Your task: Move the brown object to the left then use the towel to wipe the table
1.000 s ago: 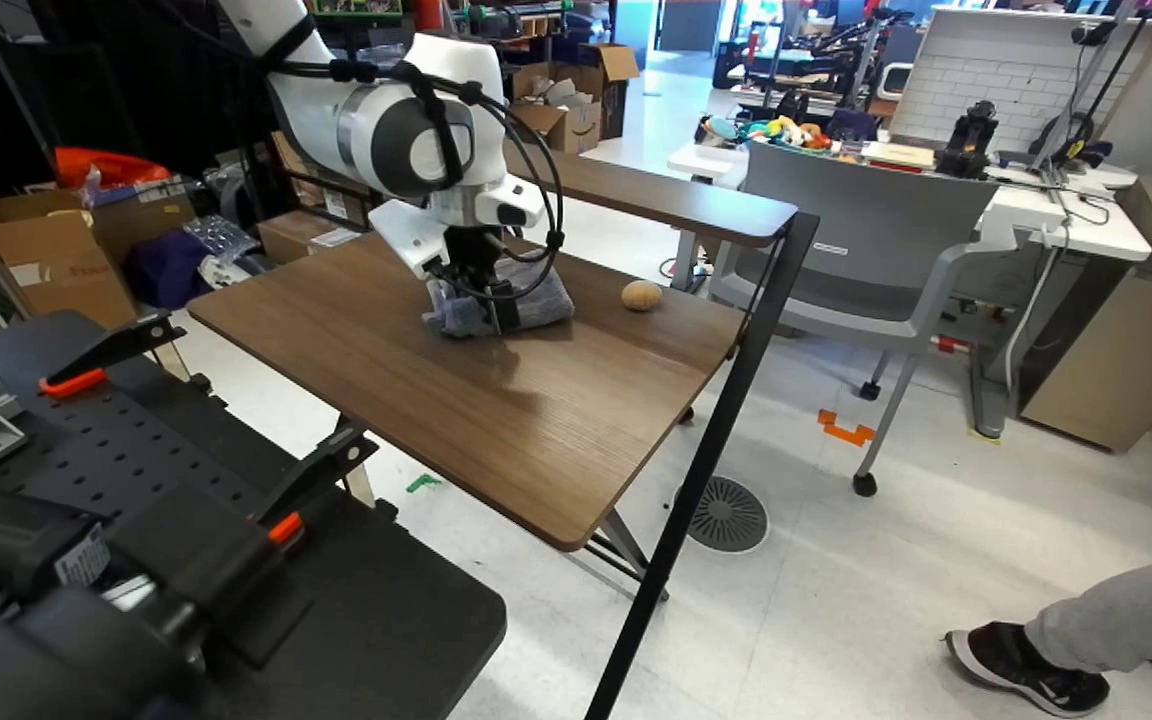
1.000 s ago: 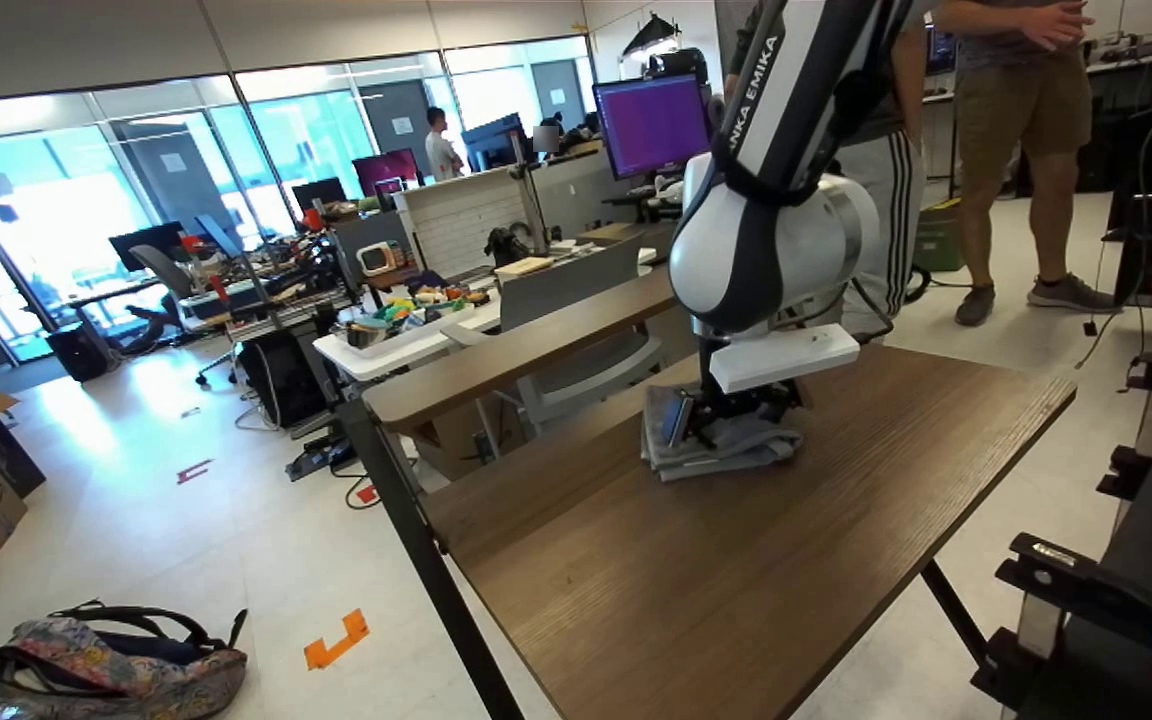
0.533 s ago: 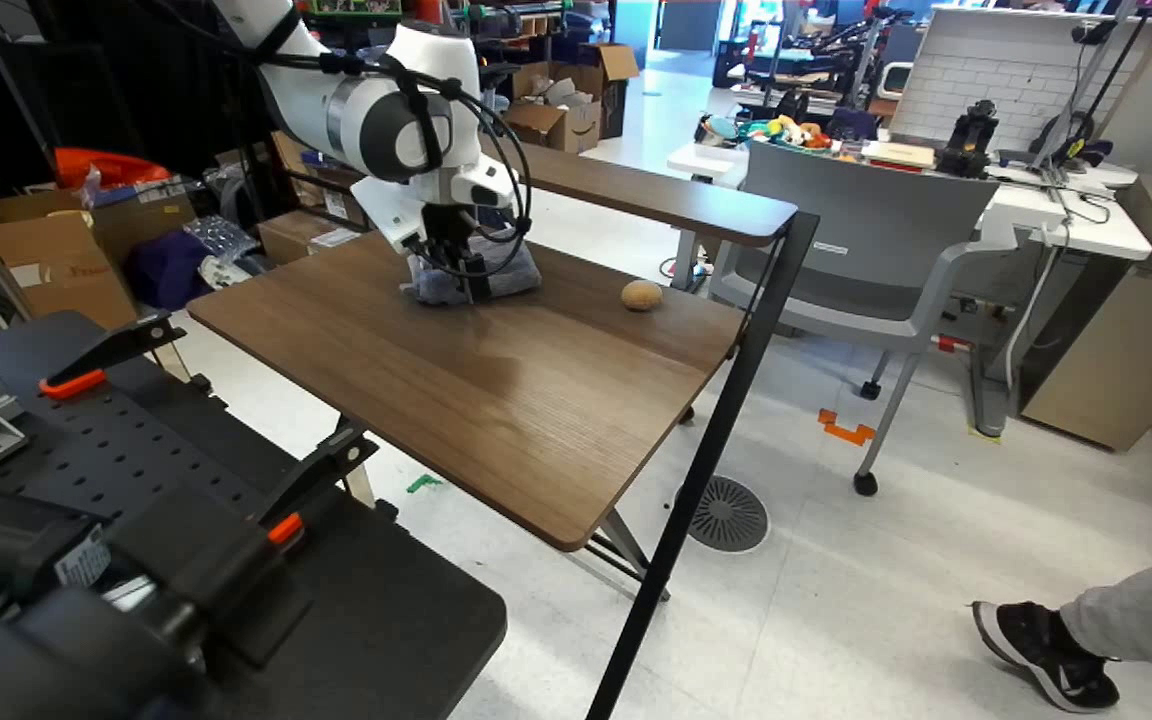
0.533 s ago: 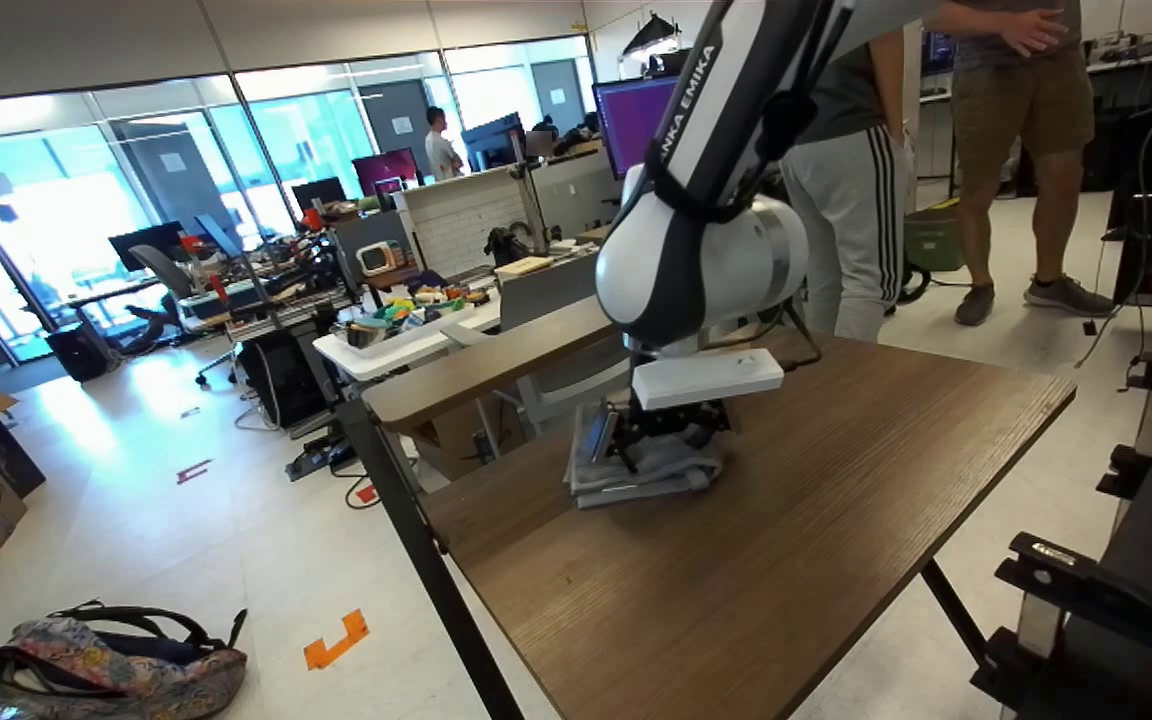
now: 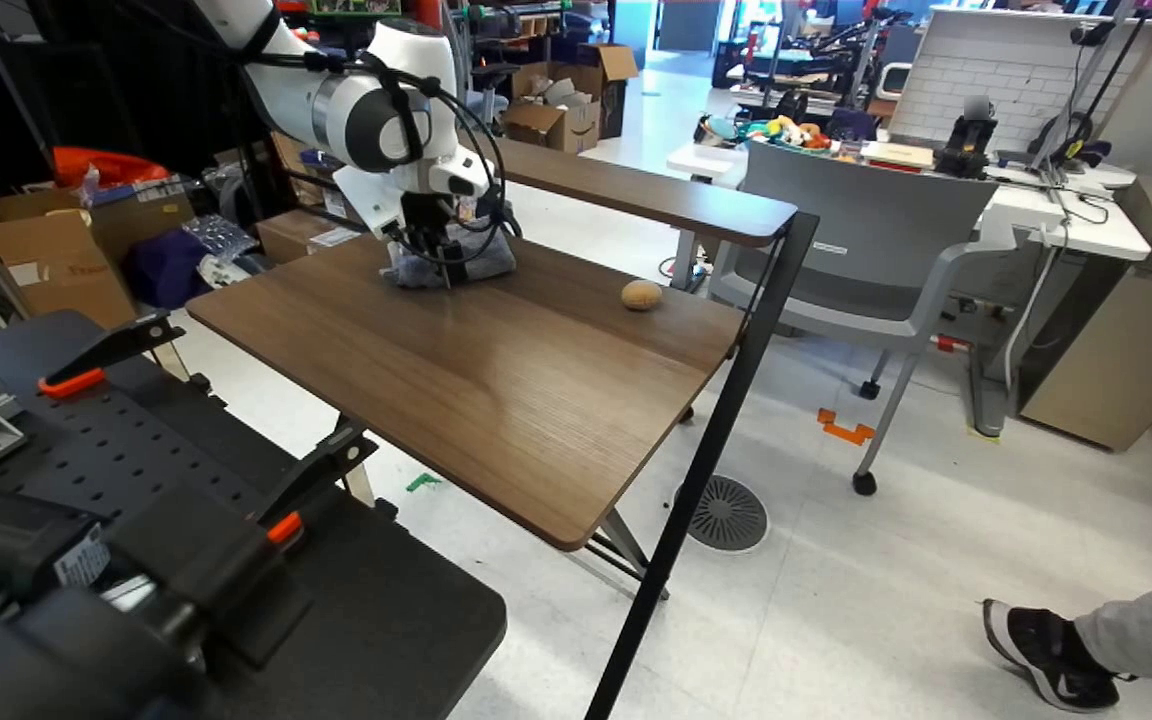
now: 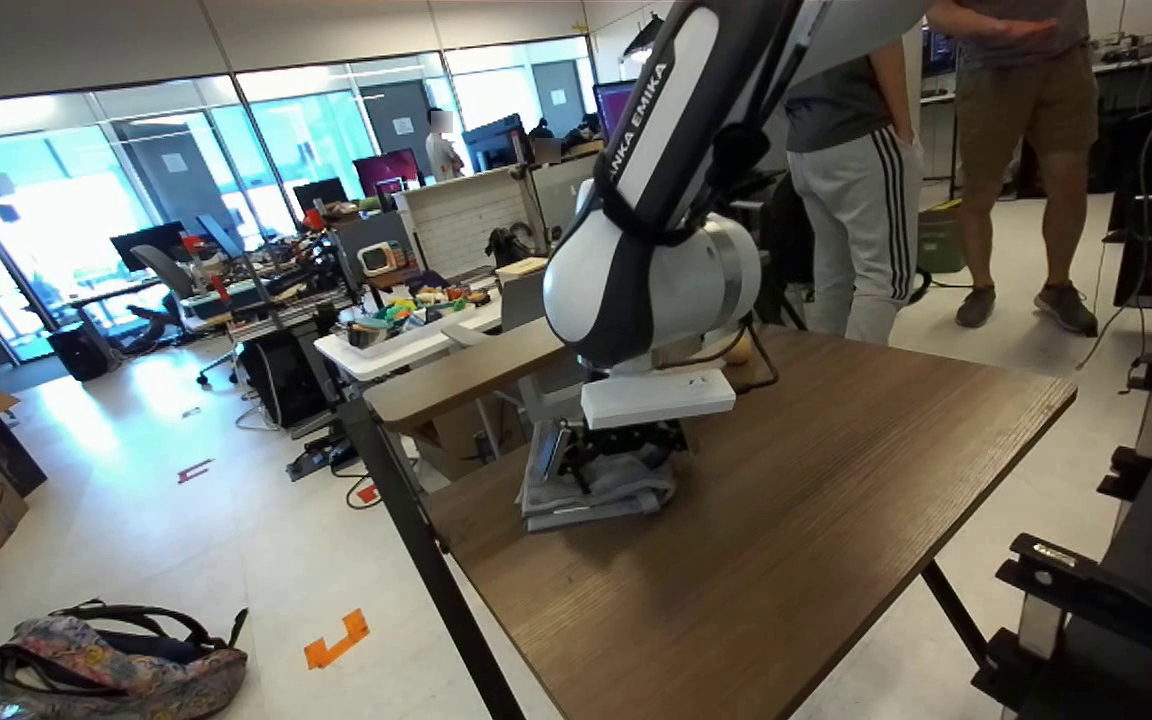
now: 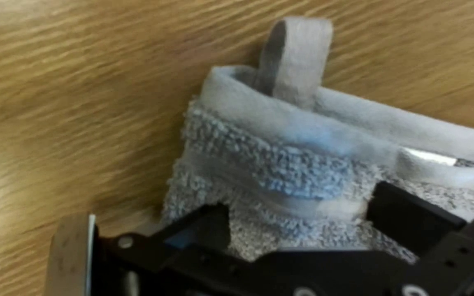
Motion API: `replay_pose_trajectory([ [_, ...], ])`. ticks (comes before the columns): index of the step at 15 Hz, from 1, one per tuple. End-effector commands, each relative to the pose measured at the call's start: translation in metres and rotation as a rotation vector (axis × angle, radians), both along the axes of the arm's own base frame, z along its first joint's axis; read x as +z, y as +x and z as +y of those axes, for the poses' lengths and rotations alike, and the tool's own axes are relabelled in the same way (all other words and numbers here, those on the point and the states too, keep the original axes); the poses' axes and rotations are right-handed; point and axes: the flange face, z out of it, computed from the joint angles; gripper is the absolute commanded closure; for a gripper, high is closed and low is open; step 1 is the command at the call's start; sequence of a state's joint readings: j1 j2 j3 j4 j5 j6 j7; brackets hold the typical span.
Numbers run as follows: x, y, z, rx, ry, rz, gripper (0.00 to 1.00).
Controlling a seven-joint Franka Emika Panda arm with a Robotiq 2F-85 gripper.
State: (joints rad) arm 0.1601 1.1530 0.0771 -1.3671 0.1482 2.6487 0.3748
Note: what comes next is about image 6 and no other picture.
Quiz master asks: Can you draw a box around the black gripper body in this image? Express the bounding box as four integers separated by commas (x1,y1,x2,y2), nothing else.
558,417,687,490

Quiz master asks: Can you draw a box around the grey towel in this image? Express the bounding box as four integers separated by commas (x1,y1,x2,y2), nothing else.
511,383,684,536

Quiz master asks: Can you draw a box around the raised wooden table shelf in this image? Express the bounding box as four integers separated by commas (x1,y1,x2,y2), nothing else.
359,313,794,432

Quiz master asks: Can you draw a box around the grey office chair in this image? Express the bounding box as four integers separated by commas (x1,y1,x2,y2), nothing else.
493,253,559,335

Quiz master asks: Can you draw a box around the white desk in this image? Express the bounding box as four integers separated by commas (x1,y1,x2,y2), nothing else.
312,294,507,387

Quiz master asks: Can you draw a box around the colourful toys pile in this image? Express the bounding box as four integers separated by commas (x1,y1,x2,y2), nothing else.
342,276,496,352

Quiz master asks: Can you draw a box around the white cubicle partition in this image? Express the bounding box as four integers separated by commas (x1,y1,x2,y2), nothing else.
530,150,609,245
394,164,547,285

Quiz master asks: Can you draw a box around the orange floor tape mark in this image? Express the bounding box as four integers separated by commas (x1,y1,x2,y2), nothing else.
300,610,377,673

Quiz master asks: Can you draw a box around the black bag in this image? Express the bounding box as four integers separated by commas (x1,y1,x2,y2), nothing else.
238,326,345,437

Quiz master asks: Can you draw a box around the seated dark-haired person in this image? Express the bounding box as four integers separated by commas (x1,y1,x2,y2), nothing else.
530,121,568,168

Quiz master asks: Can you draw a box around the black computer monitor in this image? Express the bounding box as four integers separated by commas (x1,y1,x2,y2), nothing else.
461,113,537,175
108,220,192,276
289,175,352,220

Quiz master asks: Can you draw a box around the monitor with purple screen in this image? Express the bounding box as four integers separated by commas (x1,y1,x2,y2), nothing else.
591,76,646,150

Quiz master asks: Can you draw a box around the person in grey sweatpants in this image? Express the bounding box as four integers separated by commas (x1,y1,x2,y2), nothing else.
785,35,926,352

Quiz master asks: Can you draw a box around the person in white shirt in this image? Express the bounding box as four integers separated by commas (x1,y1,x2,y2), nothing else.
419,100,474,183

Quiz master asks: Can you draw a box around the monitor with pink screen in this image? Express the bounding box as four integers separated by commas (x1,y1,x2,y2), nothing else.
348,150,429,203

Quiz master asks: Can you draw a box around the green bin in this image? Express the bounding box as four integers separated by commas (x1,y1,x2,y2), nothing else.
916,195,969,282

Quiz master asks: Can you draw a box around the patterned backpack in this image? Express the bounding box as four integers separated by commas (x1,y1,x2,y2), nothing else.
0,596,255,720

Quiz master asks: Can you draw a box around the person in brown shorts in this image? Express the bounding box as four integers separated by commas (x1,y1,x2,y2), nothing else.
930,0,1106,340

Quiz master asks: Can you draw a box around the metal storage rack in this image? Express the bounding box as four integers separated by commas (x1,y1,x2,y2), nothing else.
1089,0,1152,199

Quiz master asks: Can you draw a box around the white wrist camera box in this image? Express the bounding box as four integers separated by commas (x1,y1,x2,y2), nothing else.
577,366,746,437

